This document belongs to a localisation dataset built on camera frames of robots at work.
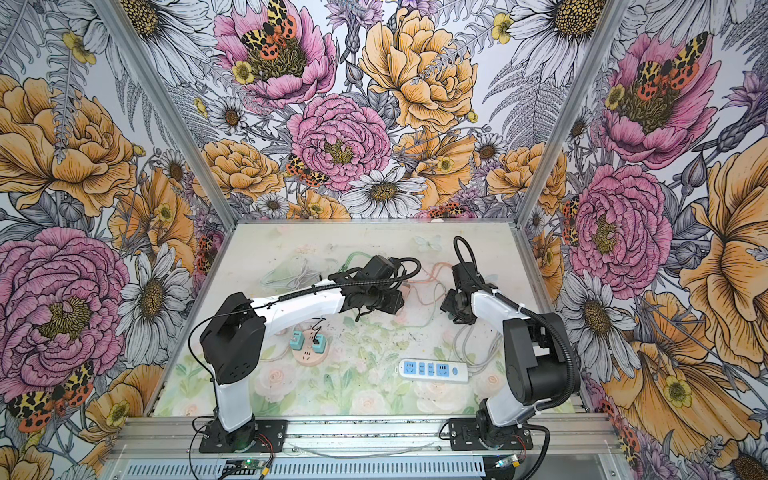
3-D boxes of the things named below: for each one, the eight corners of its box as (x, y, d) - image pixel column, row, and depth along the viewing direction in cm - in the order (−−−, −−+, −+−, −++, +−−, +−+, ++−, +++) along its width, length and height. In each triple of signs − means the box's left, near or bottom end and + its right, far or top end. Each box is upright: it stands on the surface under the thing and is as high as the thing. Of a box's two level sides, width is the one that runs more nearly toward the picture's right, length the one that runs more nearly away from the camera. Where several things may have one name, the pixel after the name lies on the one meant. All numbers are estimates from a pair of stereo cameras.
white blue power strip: (397, 379, 85) (398, 375, 83) (398, 360, 88) (399, 356, 86) (467, 384, 84) (469, 380, 82) (465, 365, 88) (467, 361, 85)
